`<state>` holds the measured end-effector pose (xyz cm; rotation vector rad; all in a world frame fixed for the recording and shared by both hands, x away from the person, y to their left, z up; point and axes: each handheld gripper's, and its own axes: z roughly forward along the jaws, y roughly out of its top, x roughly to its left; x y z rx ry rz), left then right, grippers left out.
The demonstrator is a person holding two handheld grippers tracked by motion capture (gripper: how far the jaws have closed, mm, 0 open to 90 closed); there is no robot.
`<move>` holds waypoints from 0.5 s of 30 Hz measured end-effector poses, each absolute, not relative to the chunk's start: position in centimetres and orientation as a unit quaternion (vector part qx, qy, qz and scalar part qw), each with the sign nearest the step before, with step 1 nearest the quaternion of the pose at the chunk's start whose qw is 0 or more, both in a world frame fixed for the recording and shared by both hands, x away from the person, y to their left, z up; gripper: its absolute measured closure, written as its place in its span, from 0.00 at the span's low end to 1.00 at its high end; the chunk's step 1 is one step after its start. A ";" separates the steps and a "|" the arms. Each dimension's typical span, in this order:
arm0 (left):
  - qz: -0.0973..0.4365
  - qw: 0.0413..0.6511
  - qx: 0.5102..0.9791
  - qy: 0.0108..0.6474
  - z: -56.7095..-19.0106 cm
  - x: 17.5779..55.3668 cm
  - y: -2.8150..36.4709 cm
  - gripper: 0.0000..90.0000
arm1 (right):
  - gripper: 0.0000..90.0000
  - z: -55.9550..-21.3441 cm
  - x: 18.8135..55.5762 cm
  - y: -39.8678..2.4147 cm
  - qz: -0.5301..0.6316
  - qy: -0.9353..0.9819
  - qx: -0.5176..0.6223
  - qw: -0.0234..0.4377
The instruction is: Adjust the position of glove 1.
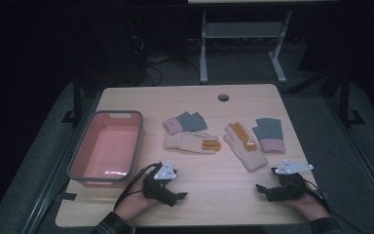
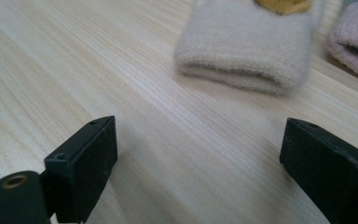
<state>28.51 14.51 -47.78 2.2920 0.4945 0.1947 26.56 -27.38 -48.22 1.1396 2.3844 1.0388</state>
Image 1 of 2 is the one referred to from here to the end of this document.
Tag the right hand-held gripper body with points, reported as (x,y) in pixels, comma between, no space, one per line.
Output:
(289,188)

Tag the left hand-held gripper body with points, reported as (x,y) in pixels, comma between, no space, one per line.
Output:
(156,190)

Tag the beige and orange knit glove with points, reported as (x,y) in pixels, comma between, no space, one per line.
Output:
(181,142)
(247,156)

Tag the grey and pink knit glove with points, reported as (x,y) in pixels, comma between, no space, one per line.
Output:
(269,133)
(188,123)

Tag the pink plastic bin grey rim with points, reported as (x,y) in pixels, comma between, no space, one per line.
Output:
(110,146)

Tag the person's left hand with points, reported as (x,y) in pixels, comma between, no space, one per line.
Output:
(133,203)

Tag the person's right hand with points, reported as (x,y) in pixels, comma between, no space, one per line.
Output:
(310,204)

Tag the grey metal floor rail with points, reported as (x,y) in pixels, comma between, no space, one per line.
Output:
(50,182)
(363,169)

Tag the black metal stand post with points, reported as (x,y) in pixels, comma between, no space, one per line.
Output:
(344,97)

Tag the white metal frame desk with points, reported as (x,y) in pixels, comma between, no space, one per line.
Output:
(203,48)

